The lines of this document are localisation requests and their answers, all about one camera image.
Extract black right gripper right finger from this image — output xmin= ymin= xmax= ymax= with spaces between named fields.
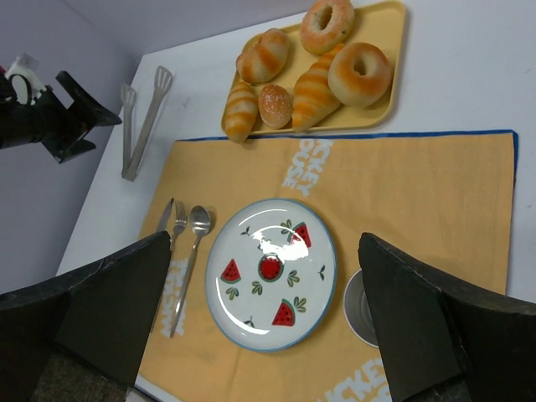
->
xmin=358 ymin=233 xmax=535 ymax=401

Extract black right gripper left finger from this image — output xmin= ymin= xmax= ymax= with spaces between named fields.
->
xmin=1 ymin=231 xmax=171 ymax=401

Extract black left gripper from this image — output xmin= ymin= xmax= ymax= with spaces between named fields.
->
xmin=1 ymin=70 xmax=121 ymax=163

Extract metal tongs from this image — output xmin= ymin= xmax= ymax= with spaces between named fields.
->
xmin=121 ymin=65 xmax=173 ymax=182

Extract small striped croissant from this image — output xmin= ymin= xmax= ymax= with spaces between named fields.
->
xmin=223 ymin=82 xmax=259 ymax=143

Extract metal cup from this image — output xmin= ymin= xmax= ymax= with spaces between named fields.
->
xmin=343 ymin=270 xmax=379 ymax=348

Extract orange Mickey Mouse placemat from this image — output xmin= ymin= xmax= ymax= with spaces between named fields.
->
xmin=141 ymin=132 xmax=514 ymax=401

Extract silver table knife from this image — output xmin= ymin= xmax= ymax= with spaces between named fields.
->
xmin=156 ymin=198 xmax=174 ymax=232

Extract silver fork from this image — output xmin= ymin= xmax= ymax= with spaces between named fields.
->
xmin=170 ymin=201 xmax=188 ymax=252

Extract silver spoon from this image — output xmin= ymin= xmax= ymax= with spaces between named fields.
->
xmin=170 ymin=205 xmax=212 ymax=338

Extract watermelon pattern ceramic plate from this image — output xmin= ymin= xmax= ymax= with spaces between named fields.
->
xmin=205 ymin=198 xmax=338 ymax=353

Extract round striped bun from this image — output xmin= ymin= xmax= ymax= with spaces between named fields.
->
xmin=235 ymin=28 xmax=291 ymax=84

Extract small sugared round bun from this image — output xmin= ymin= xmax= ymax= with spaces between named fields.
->
xmin=258 ymin=84 xmax=292 ymax=129

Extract long striped croissant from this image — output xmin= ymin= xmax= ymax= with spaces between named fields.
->
xmin=291 ymin=44 xmax=344 ymax=132

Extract plain golden bagel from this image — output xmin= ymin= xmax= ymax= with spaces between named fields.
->
xmin=327 ymin=42 xmax=393 ymax=108

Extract sugared pink donut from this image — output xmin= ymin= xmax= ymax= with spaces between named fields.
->
xmin=300 ymin=0 xmax=355 ymax=55

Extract yellow plastic tray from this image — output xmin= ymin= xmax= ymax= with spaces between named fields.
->
xmin=229 ymin=1 xmax=405 ymax=134

